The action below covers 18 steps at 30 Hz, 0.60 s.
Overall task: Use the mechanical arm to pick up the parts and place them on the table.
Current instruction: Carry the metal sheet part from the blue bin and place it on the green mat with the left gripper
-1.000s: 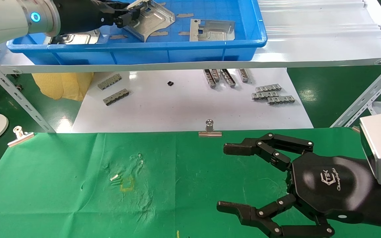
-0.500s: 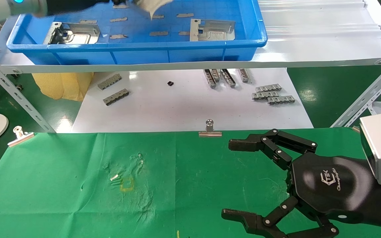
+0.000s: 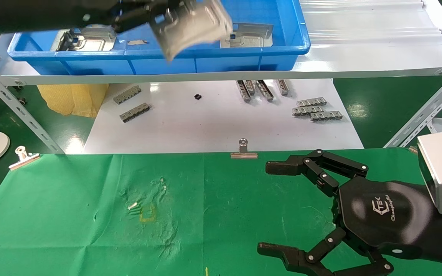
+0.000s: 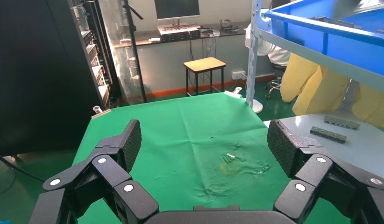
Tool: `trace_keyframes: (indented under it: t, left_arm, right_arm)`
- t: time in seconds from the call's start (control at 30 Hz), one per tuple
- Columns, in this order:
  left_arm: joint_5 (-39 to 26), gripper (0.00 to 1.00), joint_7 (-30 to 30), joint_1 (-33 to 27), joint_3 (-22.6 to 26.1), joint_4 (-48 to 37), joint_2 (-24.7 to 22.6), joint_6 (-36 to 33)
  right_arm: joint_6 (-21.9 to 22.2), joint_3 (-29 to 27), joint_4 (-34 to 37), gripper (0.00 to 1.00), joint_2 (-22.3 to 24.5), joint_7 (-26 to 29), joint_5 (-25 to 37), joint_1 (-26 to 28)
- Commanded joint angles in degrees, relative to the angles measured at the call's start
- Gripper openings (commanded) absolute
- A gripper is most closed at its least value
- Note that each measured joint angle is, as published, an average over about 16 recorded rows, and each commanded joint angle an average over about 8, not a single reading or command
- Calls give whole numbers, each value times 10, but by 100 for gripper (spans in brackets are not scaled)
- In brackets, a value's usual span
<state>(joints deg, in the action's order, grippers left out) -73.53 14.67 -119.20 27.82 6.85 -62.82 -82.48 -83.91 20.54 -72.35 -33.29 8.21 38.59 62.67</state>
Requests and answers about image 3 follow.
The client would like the clear corrugated plastic sheet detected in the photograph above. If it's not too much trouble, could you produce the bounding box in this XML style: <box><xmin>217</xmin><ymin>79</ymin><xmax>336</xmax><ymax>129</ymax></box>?
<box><xmin>300</xmin><ymin>0</ymin><xmax>442</xmax><ymax>48</ymax></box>

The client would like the silver binder clip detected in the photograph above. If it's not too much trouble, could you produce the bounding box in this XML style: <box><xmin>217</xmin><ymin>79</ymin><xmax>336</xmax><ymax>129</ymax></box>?
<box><xmin>230</xmin><ymin>138</ymin><xmax>258</xmax><ymax>159</ymax></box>
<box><xmin>8</xmin><ymin>146</ymin><xmax>40</xmax><ymax>171</ymax></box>

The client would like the bent sheet metal bracket part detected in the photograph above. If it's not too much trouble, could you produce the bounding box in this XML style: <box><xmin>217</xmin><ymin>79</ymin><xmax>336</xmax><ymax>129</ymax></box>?
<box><xmin>150</xmin><ymin>0</ymin><xmax>233</xmax><ymax>62</ymax></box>

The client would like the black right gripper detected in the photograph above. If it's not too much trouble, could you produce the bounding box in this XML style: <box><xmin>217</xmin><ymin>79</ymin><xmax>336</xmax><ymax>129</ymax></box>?
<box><xmin>257</xmin><ymin>149</ymin><xmax>437</xmax><ymax>276</ymax></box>

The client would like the white shelf board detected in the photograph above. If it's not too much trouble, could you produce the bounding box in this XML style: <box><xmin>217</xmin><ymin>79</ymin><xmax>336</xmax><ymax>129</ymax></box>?
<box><xmin>0</xmin><ymin>0</ymin><xmax>442</xmax><ymax>85</ymax></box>

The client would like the yellow mesh bag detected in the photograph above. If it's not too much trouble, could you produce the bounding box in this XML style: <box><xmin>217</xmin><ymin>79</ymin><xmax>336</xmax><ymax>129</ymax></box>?
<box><xmin>37</xmin><ymin>84</ymin><xmax>109</xmax><ymax>118</ymax></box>

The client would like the flat sheet metal bracket part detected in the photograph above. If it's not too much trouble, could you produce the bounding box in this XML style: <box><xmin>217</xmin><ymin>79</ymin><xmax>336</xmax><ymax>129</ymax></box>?
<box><xmin>55</xmin><ymin>25</ymin><xmax>117</xmax><ymax>52</ymax></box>
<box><xmin>221</xmin><ymin>23</ymin><xmax>274</xmax><ymax>49</ymax></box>

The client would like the blue plastic tray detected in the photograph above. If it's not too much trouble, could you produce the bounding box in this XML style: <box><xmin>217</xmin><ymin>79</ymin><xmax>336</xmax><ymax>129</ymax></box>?
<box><xmin>8</xmin><ymin>0</ymin><xmax>311</xmax><ymax>76</ymax></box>

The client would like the white floor board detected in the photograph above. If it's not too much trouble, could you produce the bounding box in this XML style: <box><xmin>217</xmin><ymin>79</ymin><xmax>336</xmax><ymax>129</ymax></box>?
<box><xmin>84</xmin><ymin>79</ymin><xmax>364</xmax><ymax>154</ymax></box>

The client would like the green table cloth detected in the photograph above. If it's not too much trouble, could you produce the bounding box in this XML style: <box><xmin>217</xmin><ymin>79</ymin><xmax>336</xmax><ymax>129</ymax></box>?
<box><xmin>0</xmin><ymin>148</ymin><xmax>442</xmax><ymax>276</ymax></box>

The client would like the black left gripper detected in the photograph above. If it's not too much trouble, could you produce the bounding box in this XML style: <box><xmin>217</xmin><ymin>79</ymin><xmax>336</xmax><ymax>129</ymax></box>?
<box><xmin>68</xmin><ymin>0</ymin><xmax>175</xmax><ymax>33</ymax></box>

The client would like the perforated steel angle bar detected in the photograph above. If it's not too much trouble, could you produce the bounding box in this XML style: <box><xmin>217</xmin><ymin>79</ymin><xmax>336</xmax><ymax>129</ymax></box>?
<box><xmin>0</xmin><ymin>57</ymin><xmax>65</xmax><ymax>154</ymax></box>
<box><xmin>383</xmin><ymin>65</ymin><xmax>442</xmax><ymax>149</ymax></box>

